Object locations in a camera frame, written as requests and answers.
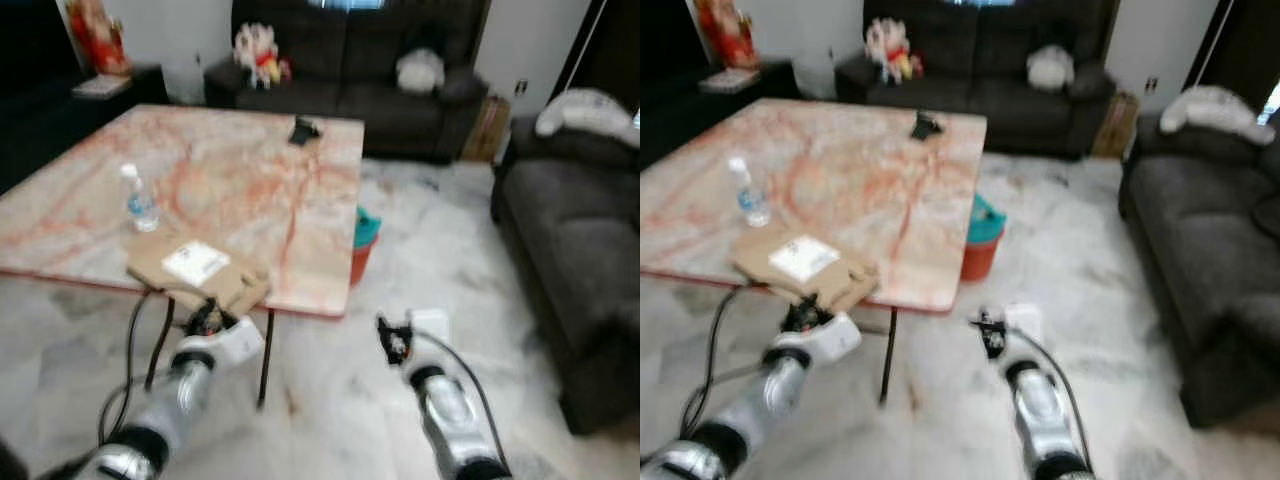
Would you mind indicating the brown parcel with white label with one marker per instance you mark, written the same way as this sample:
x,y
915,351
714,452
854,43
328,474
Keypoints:
x,y
235,285
850,280

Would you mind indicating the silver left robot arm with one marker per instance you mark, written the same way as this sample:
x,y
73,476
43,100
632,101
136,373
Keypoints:
x,y
760,410
175,405

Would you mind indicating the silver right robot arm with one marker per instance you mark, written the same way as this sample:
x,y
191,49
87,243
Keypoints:
x,y
450,415
1040,415

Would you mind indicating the red bin with teal liner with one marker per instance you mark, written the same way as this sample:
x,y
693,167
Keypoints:
x,y
362,262
980,260

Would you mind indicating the clear plastic water bottle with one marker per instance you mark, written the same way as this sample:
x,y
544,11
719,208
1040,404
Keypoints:
x,y
752,205
142,210

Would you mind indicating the dark grey small sofa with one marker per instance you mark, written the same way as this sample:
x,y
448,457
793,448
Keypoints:
x,y
1190,230
570,260

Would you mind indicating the black phone stand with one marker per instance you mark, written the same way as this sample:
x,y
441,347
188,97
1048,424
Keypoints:
x,y
303,132
925,126

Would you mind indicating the black low cabinet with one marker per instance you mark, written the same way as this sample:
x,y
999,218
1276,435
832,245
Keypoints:
x,y
690,115
50,130

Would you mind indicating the brown paper bag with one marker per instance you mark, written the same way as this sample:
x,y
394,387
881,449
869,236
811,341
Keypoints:
x,y
1115,125
487,130

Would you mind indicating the dark grey long sofa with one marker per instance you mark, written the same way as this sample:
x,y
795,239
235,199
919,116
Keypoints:
x,y
350,100
980,100

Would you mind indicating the flat pale book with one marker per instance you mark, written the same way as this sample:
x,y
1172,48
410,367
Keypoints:
x,y
100,87
730,81

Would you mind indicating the red gold figure statue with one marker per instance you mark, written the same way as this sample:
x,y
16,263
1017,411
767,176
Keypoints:
x,y
725,30
98,35

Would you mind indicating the large white grey plush toy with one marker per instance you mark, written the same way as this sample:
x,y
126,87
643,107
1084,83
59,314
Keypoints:
x,y
1215,108
585,110

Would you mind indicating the dark wooden door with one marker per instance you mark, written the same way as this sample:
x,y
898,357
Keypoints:
x,y
1245,45

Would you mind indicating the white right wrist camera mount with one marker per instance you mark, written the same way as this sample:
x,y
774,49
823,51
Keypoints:
x,y
1025,322
432,325

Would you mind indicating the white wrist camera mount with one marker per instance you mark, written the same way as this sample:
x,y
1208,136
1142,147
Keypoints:
x,y
432,325
1025,322
840,337
240,342

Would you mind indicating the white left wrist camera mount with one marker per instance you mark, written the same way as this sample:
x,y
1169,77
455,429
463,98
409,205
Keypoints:
x,y
840,337
240,342

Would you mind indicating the dark metal table leg frame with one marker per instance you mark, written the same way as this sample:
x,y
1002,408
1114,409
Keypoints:
x,y
265,355
888,355

